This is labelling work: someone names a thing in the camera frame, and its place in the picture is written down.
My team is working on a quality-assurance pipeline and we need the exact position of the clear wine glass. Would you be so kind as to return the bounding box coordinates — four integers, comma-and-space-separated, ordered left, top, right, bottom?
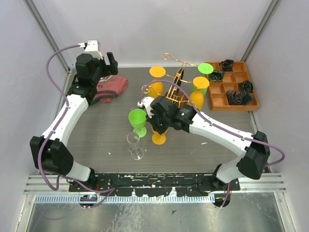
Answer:
126, 132, 144, 160

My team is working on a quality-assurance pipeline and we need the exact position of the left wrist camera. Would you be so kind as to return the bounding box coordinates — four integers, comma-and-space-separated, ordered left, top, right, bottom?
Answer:
78, 40, 103, 59

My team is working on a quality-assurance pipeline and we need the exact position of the orange goblet back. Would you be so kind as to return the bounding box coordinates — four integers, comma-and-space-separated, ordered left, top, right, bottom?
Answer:
190, 76, 210, 110

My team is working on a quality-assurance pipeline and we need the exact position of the rolled dark tie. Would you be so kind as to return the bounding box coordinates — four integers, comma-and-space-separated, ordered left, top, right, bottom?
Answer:
241, 92, 253, 106
208, 71, 225, 82
238, 80, 253, 93
225, 90, 243, 105
221, 59, 234, 72

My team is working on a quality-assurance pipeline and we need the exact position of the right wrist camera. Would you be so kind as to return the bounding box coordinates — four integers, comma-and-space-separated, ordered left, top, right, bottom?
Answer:
137, 97, 154, 108

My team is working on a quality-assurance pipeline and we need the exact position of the orange goblet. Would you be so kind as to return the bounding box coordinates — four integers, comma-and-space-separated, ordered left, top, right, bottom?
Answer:
152, 127, 168, 145
190, 76, 210, 110
148, 66, 166, 99

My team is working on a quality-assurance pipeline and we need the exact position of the red printed t-shirt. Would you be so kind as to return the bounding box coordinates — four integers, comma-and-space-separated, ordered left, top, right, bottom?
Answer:
91, 76, 128, 105

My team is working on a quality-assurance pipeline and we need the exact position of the green goblet front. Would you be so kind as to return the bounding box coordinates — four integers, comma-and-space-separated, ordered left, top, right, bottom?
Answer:
128, 109, 147, 138

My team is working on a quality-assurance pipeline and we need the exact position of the green goblet back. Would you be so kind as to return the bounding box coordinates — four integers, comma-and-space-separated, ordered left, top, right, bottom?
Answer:
192, 62, 214, 95

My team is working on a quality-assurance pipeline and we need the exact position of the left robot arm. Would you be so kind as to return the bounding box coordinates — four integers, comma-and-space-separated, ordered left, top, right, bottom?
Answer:
30, 52, 118, 191

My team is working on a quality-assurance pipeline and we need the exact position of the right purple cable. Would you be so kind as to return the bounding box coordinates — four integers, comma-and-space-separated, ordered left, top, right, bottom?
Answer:
139, 81, 285, 208

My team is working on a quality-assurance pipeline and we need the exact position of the wooden compartment tray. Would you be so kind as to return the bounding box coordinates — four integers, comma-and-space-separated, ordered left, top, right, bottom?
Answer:
205, 61, 259, 111

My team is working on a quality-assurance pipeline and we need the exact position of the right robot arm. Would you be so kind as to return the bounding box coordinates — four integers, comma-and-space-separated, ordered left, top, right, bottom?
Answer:
138, 96, 270, 190

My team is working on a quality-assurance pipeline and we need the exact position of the gold wine glass rack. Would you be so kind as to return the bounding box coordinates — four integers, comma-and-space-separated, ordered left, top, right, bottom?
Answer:
141, 53, 198, 107

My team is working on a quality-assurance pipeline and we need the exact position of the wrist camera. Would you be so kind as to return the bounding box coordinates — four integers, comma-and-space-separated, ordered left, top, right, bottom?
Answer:
137, 97, 154, 108
78, 40, 103, 59

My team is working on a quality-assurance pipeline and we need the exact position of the green goblet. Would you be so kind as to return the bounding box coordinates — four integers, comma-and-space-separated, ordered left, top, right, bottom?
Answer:
128, 109, 147, 138
192, 62, 214, 95

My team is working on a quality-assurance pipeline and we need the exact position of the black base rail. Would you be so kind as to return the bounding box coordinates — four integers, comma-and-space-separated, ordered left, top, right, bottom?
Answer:
69, 172, 241, 197

